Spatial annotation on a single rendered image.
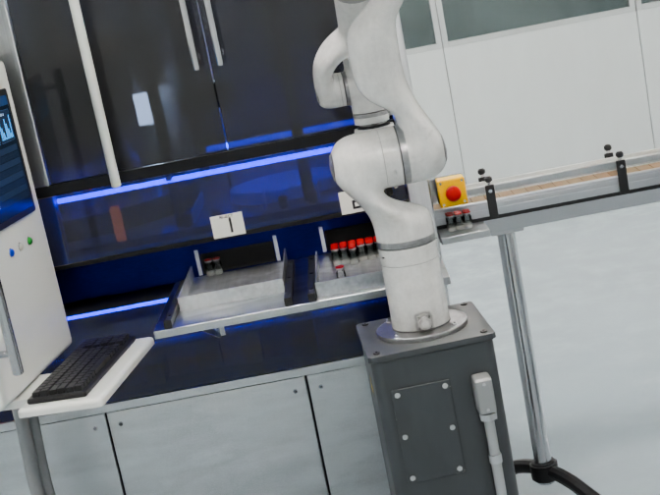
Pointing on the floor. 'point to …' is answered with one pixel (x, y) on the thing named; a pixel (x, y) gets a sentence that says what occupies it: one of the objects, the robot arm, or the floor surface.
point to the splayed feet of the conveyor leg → (545, 473)
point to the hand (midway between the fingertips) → (385, 191)
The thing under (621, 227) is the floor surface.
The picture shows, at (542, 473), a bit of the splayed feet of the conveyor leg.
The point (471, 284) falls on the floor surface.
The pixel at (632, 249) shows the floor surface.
